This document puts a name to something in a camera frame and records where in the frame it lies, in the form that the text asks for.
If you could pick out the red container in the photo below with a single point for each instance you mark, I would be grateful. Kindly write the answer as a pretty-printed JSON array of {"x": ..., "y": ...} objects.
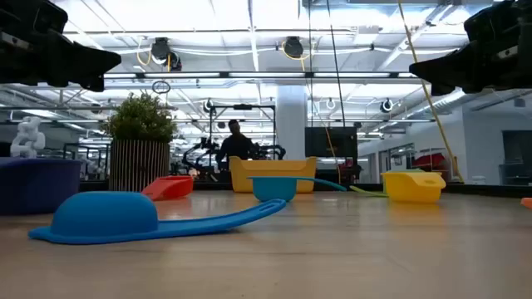
[{"x": 428, "y": 160}]

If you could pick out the red measuring cup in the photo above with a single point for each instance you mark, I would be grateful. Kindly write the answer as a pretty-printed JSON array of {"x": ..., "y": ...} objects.
[{"x": 172, "y": 187}]

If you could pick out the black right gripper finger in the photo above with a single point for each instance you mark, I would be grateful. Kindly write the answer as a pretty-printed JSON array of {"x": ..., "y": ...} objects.
[
  {"x": 446, "y": 89},
  {"x": 453, "y": 66}
]

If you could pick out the green measuring cup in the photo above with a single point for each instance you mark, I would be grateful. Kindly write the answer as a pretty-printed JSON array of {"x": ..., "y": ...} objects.
[{"x": 367, "y": 192}]

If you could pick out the white robot figure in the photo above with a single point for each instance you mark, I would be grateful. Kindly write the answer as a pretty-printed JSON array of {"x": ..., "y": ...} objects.
[{"x": 27, "y": 139}]

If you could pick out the dark blue measuring cup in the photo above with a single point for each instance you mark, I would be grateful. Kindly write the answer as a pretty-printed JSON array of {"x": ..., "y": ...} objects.
[{"x": 37, "y": 187}]

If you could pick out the light blue measuring cup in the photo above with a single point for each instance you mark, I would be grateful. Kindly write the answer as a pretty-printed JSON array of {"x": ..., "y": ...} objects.
[{"x": 274, "y": 189}]

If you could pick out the large yellow measuring cup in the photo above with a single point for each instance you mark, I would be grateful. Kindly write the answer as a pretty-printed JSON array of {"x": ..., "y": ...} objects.
[{"x": 270, "y": 168}]

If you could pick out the person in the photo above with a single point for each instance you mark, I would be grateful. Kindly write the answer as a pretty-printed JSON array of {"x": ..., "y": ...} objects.
[{"x": 234, "y": 149}]

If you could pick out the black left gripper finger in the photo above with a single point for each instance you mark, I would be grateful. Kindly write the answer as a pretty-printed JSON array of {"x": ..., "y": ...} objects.
[
  {"x": 83, "y": 60},
  {"x": 93, "y": 83}
]

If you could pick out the black metal gantry frame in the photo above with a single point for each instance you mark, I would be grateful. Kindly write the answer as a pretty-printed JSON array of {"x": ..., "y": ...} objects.
[{"x": 242, "y": 106}]

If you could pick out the green plant in striped pot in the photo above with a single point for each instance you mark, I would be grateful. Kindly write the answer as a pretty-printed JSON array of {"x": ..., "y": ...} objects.
[{"x": 139, "y": 166}]

